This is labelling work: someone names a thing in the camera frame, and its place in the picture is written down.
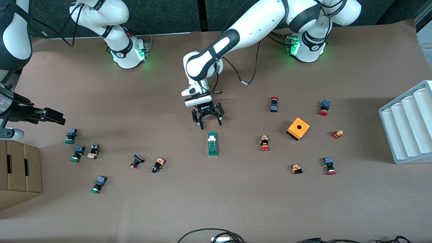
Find white grooved plastic tray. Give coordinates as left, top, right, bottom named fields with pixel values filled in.
left=379, top=80, right=432, bottom=164

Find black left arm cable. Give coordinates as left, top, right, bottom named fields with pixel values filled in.
left=216, top=20, right=262, bottom=86

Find black looped table cable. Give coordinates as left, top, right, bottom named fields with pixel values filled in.
left=177, top=228, right=245, bottom=243

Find black push button orange block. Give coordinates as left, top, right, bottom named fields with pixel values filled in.
left=151, top=157, right=166, bottom=173

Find green load switch white handle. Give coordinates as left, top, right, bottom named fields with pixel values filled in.
left=207, top=132, right=219, bottom=157

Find orange button enclosure box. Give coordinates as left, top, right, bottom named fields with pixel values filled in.
left=286, top=117, right=310, bottom=141

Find black left base cables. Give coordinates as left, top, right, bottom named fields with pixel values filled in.
left=268, top=30, right=292, bottom=48

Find black cable bundle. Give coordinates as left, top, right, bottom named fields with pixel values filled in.
left=297, top=235, right=412, bottom=243

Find black switch orange contact block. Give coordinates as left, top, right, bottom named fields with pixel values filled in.
left=87, top=143, right=101, bottom=160

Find green push button blue block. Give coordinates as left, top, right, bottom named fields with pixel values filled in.
left=64, top=128, right=78, bottom=144
left=71, top=146, right=85, bottom=163
left=91, top=175, right=107, bottom=194

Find brown cardboard box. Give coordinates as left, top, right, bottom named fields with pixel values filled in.
left=0, top=140, right=43, bottom=211

